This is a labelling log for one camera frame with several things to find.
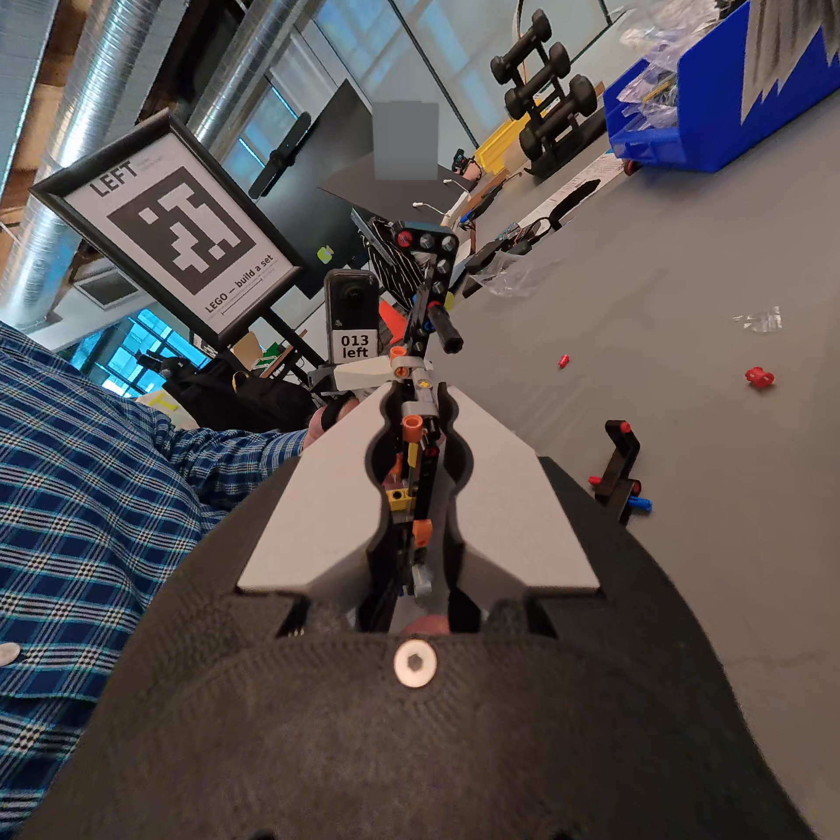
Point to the person's plaid shirt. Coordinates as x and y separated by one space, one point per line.
79 525

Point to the person's left forearm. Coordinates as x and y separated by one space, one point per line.
229 459

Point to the small clear lego piece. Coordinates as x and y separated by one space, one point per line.
761 320

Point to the black lego side beam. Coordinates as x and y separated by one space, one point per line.
620 459

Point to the framed marker sign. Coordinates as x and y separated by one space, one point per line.
177 229

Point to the black backpack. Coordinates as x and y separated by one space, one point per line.
262 400

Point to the printed paper leaflet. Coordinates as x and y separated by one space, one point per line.
590 177

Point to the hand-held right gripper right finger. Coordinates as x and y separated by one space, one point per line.
525 525

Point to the pile of clear parts bags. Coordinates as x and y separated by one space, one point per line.
649 85

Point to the black monitor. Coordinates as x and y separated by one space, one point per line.
328 197

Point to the black lego chassis build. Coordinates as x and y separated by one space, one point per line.
426 289

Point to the silver ventilation ducts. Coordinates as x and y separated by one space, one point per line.
98 79

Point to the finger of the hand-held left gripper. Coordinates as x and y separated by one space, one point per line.
361 377

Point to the black webcam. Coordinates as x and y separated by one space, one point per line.
279 157

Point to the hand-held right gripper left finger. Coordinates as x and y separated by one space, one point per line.
308 525

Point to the orange striped traffic cone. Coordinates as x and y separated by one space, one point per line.
392 321

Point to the black box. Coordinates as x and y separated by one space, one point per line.
482 256

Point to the crumpled clear plastic bag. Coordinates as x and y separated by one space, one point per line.
518 275

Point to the glass window wall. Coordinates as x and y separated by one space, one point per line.
426 52

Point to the wooden side table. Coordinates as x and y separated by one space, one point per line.
272 359

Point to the lego instruction booklet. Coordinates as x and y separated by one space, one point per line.
781 52

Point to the yellow plastic bin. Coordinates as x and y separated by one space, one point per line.
495 144

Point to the person's left hand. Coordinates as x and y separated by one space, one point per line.
315 430

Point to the striped office chair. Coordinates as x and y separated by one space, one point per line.
387 269

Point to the blue plastic bin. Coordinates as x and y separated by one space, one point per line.
722 131

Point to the rack of black dumbbells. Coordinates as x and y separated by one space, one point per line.
544 98

